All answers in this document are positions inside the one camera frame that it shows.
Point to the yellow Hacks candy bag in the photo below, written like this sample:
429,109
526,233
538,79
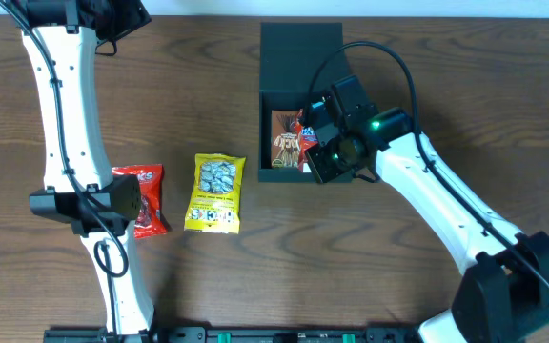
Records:
215,200

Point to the red Hello Panda box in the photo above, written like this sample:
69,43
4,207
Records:
306,138

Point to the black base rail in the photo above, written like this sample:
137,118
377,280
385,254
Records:
198,334

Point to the black gift box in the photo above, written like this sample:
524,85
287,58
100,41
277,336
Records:
290,54

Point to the brown Pocky box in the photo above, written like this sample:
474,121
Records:
284,143

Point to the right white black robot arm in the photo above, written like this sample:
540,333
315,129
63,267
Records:
504,291

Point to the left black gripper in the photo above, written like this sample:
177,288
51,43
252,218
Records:
125,16

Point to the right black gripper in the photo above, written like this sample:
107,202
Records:
314,116

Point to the red Hacks candy bag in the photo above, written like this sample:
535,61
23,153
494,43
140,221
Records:
148,222

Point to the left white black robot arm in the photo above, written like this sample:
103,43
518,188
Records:
62,39

